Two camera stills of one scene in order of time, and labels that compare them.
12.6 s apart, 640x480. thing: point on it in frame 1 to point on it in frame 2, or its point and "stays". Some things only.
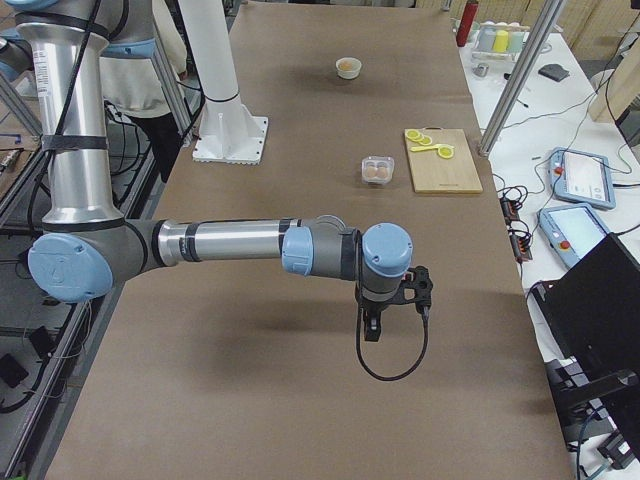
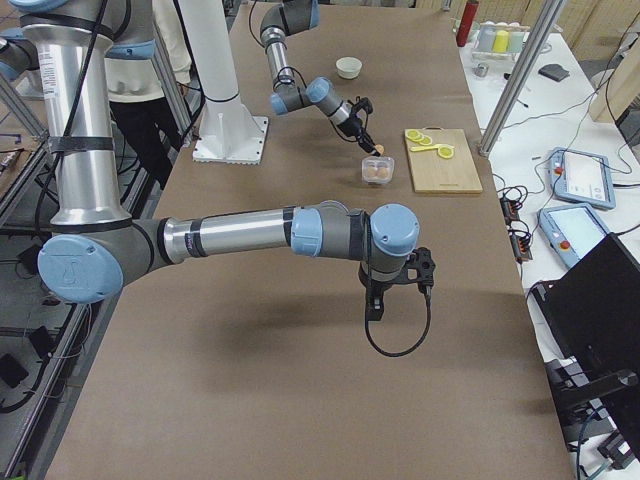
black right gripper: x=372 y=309 to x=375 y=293
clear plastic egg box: x=377 y=170 stays
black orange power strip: x=520 y=243 stays
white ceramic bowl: x=348 y=67 stays
